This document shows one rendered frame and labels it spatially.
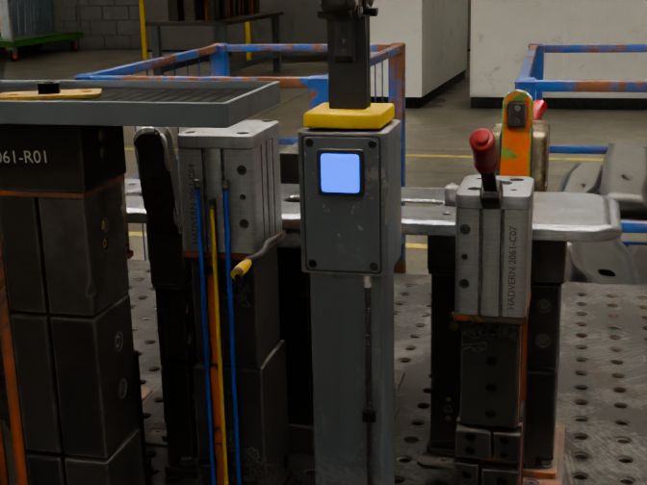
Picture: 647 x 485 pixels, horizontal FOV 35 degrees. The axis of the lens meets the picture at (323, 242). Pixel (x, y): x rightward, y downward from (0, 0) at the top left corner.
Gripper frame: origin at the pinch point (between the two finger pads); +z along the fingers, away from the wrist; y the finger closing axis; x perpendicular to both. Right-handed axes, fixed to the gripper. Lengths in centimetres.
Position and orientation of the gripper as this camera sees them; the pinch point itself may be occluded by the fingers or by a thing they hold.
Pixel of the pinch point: (349, 62)
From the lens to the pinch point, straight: 78.5
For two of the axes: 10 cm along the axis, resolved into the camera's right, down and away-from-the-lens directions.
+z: 0.3, 9.6, 2.7
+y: 2.4, -2.6, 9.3
